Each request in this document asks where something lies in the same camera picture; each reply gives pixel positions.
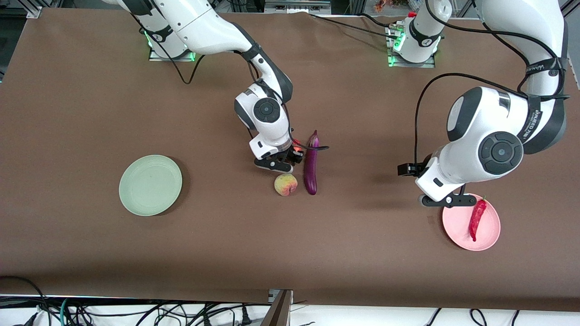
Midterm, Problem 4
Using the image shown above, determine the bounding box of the purple eggplant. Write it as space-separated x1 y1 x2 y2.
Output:
303 130 320 196

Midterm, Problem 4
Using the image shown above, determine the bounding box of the yellow pink peach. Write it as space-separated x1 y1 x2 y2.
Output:
274 173 299 197

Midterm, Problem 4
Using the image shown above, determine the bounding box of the red chili pepper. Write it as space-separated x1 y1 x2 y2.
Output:
468 196 488 242

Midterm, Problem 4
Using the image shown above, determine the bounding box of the pink plate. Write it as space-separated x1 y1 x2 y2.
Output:
442 193 501 252

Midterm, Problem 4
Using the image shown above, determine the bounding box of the brown table cover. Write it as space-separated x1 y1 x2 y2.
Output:
0 8 580 313

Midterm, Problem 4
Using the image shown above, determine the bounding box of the light green plate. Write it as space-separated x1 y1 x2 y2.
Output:
119 155 183 217

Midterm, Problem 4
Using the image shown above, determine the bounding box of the grey power strip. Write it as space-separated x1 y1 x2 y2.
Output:
265 0 331 13

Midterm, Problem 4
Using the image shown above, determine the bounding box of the colourful toy pile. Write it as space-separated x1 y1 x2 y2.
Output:
374 0 411 12

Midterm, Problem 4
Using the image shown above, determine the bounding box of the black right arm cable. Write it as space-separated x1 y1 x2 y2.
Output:
129 11 330 152

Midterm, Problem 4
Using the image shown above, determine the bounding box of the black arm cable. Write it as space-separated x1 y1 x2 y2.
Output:
129 11 330 152
413 0 571 168

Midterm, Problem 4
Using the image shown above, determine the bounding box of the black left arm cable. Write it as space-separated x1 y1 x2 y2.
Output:
413 0 571 168

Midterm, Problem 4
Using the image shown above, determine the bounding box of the black cable on cover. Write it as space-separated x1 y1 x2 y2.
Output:
308 13 395 39

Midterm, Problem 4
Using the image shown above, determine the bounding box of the aluminium profile post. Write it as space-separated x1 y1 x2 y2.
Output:
261 289 294 326

